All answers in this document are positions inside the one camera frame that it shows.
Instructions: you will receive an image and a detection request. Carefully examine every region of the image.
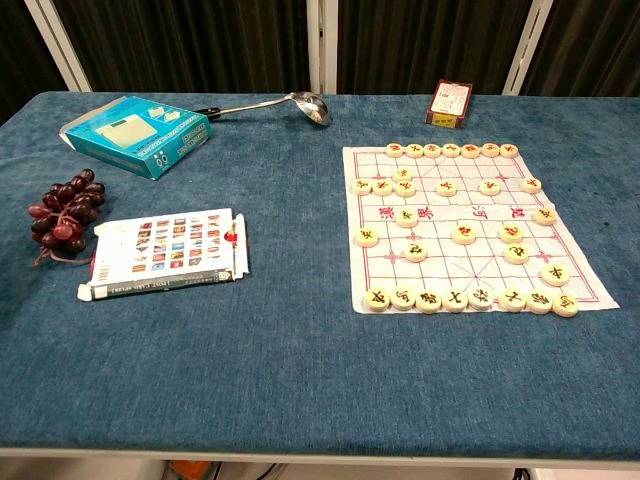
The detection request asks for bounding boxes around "white cloth chess board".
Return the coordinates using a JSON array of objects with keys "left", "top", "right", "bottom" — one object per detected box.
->
[{"left": 342, "top": 144, "right": 621, "bottom": 316}]

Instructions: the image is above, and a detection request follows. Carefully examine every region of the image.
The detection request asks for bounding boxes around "blue velvet tablecloth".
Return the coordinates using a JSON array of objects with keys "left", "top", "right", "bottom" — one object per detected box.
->
[{"left": 0, "top": 91, "right": 640, "bottom": 461}]

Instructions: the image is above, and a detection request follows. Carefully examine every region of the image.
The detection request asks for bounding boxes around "white picture card box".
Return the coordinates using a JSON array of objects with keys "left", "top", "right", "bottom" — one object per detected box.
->
[{"left": 77, "top": 207, "right": 252, "bottom": 302}]

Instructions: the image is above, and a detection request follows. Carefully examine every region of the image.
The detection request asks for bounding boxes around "dark red card box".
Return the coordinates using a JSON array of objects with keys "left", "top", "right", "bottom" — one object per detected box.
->
[{"left": 425, "top": 78, "right": 474, "bottom": 130}]

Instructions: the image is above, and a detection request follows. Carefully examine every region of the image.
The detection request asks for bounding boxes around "teal cardboard scale box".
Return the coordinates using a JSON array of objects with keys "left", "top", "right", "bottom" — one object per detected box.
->
[{"left": 59, "top": 94, "right": 213, "bottom": 181}]

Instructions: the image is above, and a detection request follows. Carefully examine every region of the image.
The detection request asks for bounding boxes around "black pleated curtain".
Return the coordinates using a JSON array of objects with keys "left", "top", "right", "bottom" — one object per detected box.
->
[{"left": 0, "top": 0, "right": 640, "bottom": 126}]

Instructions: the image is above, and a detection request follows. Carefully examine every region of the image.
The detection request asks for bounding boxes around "dark red grape bunch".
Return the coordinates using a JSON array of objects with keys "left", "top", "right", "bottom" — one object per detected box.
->
[{"left": 27, "top": 168, "right": 107, "bottom": 268}]

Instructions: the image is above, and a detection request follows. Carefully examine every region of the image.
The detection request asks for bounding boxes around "orange object under table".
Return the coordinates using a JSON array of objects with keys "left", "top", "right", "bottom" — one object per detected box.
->
[{"left": 167, "top": 459, "right": 212, "bottom": 480}]

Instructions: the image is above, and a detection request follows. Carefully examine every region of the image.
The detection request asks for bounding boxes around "steel ladle black handle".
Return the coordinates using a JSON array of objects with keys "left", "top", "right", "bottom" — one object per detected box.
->
[{"left": 193, "top": 90, "right": 333, "bottom": 127}]

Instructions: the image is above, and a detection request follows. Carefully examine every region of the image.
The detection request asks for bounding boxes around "white metal frame post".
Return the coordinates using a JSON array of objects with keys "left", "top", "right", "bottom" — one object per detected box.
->
[
  {"left": 23, "top": 0, "right": 94, "bottom": 93},
  {"left": 502, "top": 0, "right": 555, "bottom": 96},
  {"left": 306, "top": 0, "right": 340, "bottom": 95}
]

